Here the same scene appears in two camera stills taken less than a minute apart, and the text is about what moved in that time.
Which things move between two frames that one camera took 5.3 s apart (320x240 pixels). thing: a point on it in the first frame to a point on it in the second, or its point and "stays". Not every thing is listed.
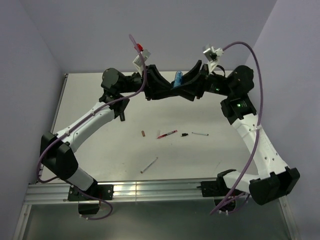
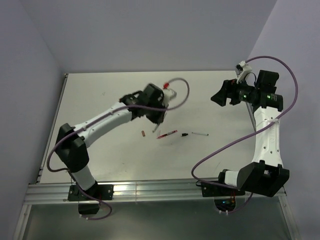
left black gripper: x=156 y=87 to x=158 y=120
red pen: x=161 y=136 stays
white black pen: x=201 y=134 stays
